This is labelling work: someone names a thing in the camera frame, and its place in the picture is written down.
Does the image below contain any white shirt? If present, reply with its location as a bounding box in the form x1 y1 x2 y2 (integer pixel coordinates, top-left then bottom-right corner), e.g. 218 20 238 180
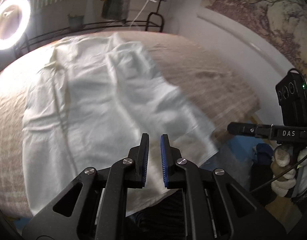
22 34 217 215

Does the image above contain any blue clothes pile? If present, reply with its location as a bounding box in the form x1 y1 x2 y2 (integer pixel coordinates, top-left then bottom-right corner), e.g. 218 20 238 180
250 143 273 191

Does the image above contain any black metal clothes rack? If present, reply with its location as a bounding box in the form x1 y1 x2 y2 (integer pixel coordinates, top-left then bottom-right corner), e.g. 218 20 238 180
13 0 165 59

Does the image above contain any right white gloved hand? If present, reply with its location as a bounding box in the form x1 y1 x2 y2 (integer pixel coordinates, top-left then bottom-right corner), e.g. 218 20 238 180
271 145 307 197

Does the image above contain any beige plaid bed blanket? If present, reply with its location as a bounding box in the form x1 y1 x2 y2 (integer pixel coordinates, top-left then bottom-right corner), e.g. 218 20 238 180
0 31 260 218

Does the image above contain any small potted plant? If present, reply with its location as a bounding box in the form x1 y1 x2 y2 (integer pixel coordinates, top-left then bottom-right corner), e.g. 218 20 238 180
68 14 84 31

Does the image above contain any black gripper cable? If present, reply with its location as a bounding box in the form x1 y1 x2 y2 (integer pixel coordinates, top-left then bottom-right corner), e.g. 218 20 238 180
248 147 307 193

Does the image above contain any ring light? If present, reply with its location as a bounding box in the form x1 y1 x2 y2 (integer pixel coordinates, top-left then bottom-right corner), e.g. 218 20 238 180
0 0 31 50

